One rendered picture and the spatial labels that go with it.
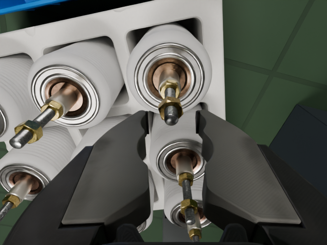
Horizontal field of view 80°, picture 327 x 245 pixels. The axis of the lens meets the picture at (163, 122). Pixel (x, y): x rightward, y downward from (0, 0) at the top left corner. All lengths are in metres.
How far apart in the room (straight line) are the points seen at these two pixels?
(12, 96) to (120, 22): 0.16
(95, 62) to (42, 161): 0.17
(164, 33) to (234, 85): 0.33
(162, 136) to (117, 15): 0.16
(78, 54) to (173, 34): 0.11
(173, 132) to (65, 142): 0.20
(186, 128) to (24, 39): 0.24
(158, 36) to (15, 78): 0.20
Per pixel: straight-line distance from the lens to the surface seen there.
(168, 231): 0.52
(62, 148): 0.36
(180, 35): 0.21
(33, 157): 0.34
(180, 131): 0.25
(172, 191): 0.35
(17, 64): 0.35
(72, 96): 0.24
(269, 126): 0.61
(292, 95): 0.59
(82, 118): 0.25
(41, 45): 0.33
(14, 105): 0.30
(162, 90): 0.18
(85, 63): 0.23
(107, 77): 0.25
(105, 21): 0.29
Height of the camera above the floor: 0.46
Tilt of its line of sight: 60 degrees down
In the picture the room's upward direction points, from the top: 179 degrees counter-clockwise
